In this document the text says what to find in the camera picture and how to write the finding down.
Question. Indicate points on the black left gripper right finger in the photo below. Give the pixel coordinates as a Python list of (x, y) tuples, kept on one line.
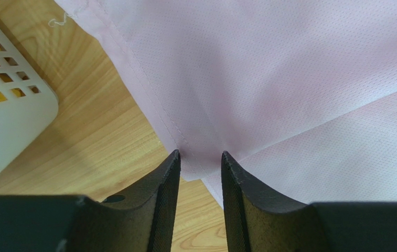
[(259, 218)]

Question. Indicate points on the white plastic laundry basket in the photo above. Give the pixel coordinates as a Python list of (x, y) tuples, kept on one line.
[(27, 104)]

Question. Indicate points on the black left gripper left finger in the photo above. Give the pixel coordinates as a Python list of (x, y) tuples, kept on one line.
[(138, 218)]

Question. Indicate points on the pink t shirt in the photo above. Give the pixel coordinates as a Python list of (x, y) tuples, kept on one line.
[(303, 94)]

